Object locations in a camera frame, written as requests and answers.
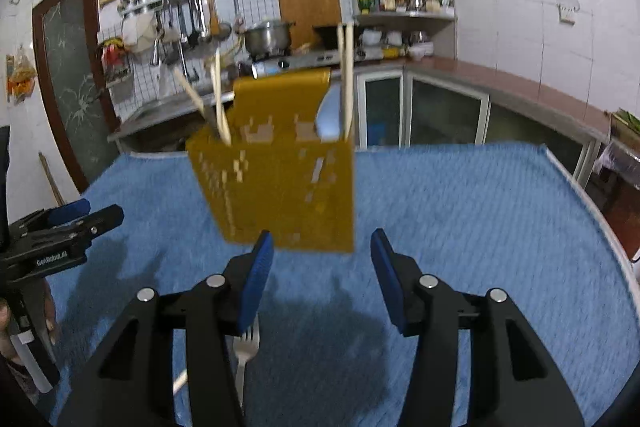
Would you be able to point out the stainless steel pot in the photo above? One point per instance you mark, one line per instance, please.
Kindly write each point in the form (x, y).
(267, 38)

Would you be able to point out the gas stove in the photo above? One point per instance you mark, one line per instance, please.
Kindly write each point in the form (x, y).
(305, 61)

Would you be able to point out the yellow perforated utensil holder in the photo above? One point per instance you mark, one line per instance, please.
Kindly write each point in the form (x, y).
(280, 187)

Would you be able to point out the light blue spoon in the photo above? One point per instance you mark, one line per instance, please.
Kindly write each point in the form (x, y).
(329, 117)

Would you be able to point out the black wok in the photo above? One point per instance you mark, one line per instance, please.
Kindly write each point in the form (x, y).
(327, 36)

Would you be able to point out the row of hanging kitchen utensils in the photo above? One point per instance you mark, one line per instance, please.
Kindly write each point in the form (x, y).
(195, 22)

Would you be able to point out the steel sink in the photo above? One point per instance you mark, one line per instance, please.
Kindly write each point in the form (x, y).
(160, 114)

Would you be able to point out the yellow and red hanging items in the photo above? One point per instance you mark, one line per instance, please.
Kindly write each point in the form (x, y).
(112, 49)

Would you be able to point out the glass door cabinet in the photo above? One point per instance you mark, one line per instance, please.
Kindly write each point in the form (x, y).
(430, 112)

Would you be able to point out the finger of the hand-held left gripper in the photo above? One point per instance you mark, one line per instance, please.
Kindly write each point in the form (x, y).
(102, 219)
(70, 211)

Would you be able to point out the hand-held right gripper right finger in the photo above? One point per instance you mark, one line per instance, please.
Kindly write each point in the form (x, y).
(387, 282)

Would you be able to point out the hanging plastic bag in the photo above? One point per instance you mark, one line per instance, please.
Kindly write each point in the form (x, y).
(20, 79)

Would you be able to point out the wooden cutting board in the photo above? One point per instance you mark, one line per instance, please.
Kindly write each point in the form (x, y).
(307, 2)

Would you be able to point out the brown frosted glass door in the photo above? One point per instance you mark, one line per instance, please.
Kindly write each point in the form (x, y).
(75, 87)

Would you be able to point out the stainless steel fork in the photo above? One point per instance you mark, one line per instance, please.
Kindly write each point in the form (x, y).
(246, 349)

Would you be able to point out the grey corner shelf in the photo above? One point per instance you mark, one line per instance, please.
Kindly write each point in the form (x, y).
(405, 14)

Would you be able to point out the green vegetables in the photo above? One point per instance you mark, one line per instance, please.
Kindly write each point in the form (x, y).
(627, 119)

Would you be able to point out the chrome faucet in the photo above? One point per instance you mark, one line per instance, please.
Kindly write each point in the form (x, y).
(156, 52)

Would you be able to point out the blue fuzzy table mat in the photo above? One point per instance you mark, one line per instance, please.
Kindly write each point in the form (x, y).
(475, 217)

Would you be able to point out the white hanging cloth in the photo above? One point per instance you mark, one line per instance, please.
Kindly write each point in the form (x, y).
(137, 32)

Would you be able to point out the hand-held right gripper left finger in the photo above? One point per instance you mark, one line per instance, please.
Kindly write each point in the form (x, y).
(257, 277)

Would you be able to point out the person's left hand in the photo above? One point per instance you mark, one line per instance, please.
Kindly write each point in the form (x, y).
(51, 317)

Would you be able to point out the kitchen counter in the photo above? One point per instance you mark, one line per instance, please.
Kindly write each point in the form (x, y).
(525, 89)

